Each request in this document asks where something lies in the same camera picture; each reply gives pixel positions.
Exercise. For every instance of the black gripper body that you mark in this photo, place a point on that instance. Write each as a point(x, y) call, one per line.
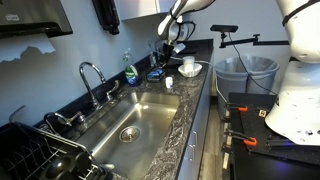
point(168, 50)

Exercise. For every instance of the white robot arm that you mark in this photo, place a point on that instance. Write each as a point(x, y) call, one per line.
point(300, 33)

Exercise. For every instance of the clear slim bottle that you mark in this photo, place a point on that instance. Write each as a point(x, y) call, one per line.
point(152, 55)

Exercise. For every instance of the small white bottle blue label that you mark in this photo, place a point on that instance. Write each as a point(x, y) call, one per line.
point(169, 82)

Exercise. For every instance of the clear dish soap bottle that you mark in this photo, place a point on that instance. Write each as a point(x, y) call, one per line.
point(131, 71)

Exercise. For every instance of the blue sponge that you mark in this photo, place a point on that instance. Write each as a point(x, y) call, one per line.
point(155, 74)

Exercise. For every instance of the white paper cup stack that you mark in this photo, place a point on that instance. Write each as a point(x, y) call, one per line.
point(188, 61)

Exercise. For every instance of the white coffee filters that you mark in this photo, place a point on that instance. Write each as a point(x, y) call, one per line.
point(190, 71)

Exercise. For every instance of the stainless steel sink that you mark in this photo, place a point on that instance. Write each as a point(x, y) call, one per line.
point(146, 120)

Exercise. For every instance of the grey trash can with liner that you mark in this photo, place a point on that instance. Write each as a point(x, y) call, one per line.
point(233, 76)

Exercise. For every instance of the chrome faucet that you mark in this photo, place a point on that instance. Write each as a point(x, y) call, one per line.
point(87, 83)

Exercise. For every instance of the metal sink drain strainer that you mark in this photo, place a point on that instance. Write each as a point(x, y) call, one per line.
point(129, 134)

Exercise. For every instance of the black clamp orange tip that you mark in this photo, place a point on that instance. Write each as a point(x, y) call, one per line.
point(240, 108)
point(248, 141)

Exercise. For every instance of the black perforated breadboard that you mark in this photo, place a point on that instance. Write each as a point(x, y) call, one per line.
point(253, 126)

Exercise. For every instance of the black cup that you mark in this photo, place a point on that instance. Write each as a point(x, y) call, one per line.
point(56, 168)
point(83, 160)

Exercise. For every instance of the black paper towel dispenser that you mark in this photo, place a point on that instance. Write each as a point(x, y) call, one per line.
point(30, 16)

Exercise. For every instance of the white paper towel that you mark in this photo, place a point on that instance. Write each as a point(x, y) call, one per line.
point(16, 46)

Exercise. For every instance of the black dish rack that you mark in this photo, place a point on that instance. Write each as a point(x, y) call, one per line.
point(26, 150)

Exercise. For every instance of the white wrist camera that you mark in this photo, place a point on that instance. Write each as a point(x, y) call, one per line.
point(179, 47)

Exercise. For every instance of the white wall cabinet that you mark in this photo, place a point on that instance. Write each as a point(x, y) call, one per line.
point(143, 8)

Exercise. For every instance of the black camera on mount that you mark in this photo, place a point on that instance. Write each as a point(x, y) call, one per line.
point(224, 28)

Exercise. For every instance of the black wall dispenser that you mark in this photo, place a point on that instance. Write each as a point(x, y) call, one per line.
point(107, 15)

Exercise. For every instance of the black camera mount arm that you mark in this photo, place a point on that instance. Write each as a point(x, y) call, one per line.
point(246, 41)

